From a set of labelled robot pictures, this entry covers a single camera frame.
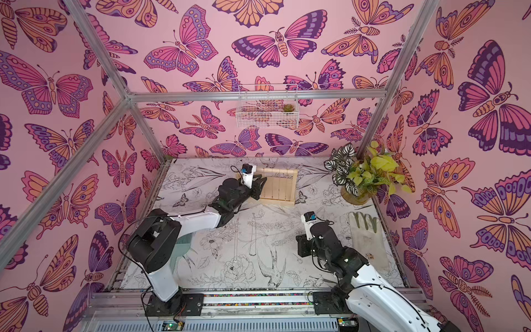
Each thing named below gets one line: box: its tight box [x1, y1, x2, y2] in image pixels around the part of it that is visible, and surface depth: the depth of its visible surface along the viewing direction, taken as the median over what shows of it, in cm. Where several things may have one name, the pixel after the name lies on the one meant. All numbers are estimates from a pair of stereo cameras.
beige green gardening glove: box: [348, 211, 391, 272], surface depth 92 cm
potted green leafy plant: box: [324, 140, 412, 206], surface depth 87 cm
